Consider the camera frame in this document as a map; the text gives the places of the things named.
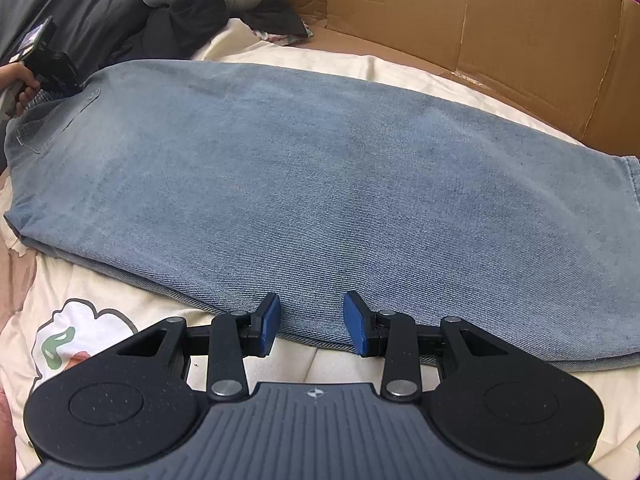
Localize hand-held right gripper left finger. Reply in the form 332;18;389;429
117;291;282;403

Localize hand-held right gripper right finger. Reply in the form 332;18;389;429
342;290;506;403

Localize light blue jeans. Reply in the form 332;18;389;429
2;59;640;373

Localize person's left hand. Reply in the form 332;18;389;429
0;62;43;118

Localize black garment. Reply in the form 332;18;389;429
107;0;308;61

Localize cream printed bedsheet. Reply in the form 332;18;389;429
0;17;640;480

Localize floral cloth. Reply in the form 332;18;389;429
252;25;315;45

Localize brown cardboard sheet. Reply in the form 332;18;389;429
250;0;640;158

